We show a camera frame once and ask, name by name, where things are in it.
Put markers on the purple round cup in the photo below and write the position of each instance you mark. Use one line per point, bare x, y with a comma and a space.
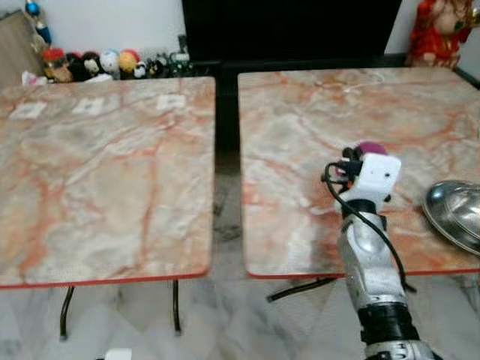
370, 148

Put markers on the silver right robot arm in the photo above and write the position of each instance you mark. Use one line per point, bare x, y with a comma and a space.
371, 262

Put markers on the marble table red edge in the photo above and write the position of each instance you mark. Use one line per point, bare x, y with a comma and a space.
300, 135

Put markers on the stainless steel bowl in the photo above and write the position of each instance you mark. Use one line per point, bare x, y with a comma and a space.
456, 214

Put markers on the black television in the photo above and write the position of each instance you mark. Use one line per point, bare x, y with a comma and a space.
292, 30

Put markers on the red gold figurine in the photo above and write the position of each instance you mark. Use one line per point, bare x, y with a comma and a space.
439, 34

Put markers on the white square sticker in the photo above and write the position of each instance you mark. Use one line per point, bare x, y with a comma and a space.
88, 106
171, 102
28, 110

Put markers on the black white small doll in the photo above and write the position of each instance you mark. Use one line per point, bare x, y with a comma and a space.
141, 70

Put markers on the marble table with stickers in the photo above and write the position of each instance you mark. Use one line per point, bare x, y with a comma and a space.
105, 180

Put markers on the orange yellow doll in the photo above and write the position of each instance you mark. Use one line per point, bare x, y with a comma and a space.
129, 60

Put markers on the white egg doll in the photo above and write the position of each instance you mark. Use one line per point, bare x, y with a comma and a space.
109, 62

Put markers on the black haired doll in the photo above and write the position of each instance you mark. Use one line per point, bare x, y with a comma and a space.
90, 64

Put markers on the red hat doll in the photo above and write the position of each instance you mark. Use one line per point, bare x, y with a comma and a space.
54, 66

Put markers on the pink white packet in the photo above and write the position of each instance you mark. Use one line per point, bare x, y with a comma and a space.
34, 77

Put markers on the blue hanging ornament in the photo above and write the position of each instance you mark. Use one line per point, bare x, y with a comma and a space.
34, 19

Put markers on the brown wooden panel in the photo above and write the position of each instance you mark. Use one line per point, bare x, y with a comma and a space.
15, 52

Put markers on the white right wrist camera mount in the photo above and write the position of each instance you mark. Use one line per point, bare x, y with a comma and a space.
375, 178

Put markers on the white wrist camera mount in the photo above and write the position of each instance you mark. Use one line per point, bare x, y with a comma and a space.
118, 354
375, 178

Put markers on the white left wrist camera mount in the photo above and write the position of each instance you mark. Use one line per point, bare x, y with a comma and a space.
118, 354

